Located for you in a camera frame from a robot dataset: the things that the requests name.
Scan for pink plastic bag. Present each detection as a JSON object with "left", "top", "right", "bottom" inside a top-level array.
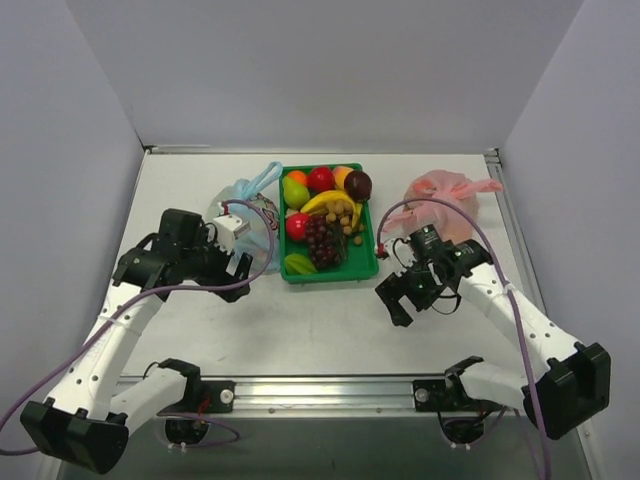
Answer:
[{"left": 382, "top": 170, "right": 503, "bottom": 244}]

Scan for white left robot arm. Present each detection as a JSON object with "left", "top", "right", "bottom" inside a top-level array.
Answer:
[{"left": 20, "top": 209, "right": 252, "bottom": 474}]

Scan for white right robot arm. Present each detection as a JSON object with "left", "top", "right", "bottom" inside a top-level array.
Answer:
[{"left": 376, "top": 226, "right": 611, "bottom": 440}]

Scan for green fake starfruit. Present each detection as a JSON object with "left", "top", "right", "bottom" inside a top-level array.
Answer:
[{"left": 284, "top": 253, "right": 317, "bottom": 275}]

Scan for blue tied plastic bag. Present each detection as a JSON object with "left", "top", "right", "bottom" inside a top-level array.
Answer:
[{"left": 209, "top": 160, "right": 284, "bottom": 275}]

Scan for small red fake apple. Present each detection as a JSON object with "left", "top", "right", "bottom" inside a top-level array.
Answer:
[{"left": 285, "top": 213, "right": 310, "bottom": 242}]

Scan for green fake pear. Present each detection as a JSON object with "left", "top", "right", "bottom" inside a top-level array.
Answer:
[{"left": 282, "top": 176, "right": 310, "bottom": 210}]

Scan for purple fake grapes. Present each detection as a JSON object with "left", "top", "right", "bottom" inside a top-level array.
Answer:
[{"left": 304, "top": 215, "right": 345, "bottom": 271}]

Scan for yellow fake banana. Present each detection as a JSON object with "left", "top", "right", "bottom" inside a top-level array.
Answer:
[{"left": 300, "top": 190, "right": 364, "bottom": 231}]

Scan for orange fake tangerine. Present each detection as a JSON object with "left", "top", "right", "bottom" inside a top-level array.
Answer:
[{"left": 287, "top": 170, "right": 307, "bottom": 186}]

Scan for brown fake longan bunch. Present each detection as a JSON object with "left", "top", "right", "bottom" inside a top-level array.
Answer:
[{"left": 325, "top": 201, "right": 364, "bottom": 246}]

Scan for red fake fruit back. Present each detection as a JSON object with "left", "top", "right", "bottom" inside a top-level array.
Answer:
[{"left": 307, "top": 166, "right": 335, "bottom": 193}]

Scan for dark purple fake plum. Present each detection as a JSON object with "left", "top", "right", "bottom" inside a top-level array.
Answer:
[{"left": 343, "top": 170, "right": 373, "bottom": 202}]

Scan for peach fake fruit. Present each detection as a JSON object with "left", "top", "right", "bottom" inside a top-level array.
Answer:
[{"left": 333, "top": 165, "right": 353, "bottom": 190}]

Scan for green plastic basket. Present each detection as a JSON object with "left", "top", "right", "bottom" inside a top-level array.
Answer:
[{"left": 279, "top": 165, "right": 379, "bottom": 285}]

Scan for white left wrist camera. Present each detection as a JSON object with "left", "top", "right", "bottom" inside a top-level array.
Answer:
[{"left": 211, "top": 214, "right": 250, "bottom": 254}]

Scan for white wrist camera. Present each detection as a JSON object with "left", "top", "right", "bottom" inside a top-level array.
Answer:
[
  {"left": 211, "top": 214, "right": 250, "bottom": 254},
  {"left": 378, "top": 240, "right": 415, "bottom": 279}
]

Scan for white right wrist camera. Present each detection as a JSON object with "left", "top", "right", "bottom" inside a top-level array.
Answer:
[{"left": 378, "top": 240, "right": 415, "bottom": 279}]

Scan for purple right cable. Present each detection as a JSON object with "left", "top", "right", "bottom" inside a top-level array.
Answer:
[{"left": 376, "top": 197, "right": 553, "bottom": 480}]

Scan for purple cable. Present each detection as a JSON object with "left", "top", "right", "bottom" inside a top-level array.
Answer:
[
  {"left": 376, "top": 197, "right": 553, "bottom": 480},
  {"left": 0, "top": 198, "right": 277, "bottom": 457}
]

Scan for aluminium front rail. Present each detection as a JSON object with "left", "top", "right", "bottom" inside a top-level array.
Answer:
[{"left": 58, "top": 370, "right": 596, "bottom": 419}]

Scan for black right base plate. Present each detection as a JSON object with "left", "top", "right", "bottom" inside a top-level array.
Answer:
[{"left": 412, "top": 378, "right": 498, "bottom": 414}]

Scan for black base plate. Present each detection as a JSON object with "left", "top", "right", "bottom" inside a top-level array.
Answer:
[
  {"left": 165, "top": 379, "right": 236, "bottom": 415},
  {"left": 412, "top": 378, "right": 498, "bottom": 414}
]

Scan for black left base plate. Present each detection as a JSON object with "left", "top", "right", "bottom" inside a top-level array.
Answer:
[{"left": 165, "top": 379, "right": 236, "bottom": 415}]

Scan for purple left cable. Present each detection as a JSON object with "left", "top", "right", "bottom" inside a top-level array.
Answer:
[{"left": 0, "top": 198, "right": 277, "bottom": 457}]

